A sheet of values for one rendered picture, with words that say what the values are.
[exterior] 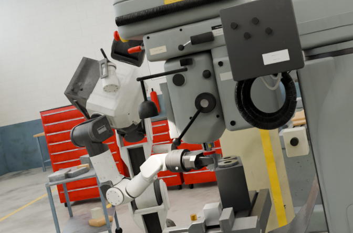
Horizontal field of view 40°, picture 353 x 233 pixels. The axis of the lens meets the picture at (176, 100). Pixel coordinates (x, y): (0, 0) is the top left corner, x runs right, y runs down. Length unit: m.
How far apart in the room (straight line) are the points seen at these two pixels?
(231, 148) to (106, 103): 1.66
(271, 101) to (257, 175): 2.00
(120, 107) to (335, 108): 0.92
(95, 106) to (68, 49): 10.04
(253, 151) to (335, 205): 1.98
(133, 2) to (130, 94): 0.52
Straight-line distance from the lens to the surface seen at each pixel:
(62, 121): 7.21
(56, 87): 12.34
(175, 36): 1.69
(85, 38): 11.93
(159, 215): 2.51
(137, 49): 1.95
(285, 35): 1.38
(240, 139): 3.56
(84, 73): 2.21
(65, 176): 4.76
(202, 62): 1.69
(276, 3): 1.39
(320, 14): 1.64
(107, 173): 2.08
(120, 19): 1.71
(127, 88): 2.11
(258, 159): 3.58
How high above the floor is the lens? 1.57
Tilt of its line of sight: 3 degrees down
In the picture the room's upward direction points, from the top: 12 degrees counter-clockwise
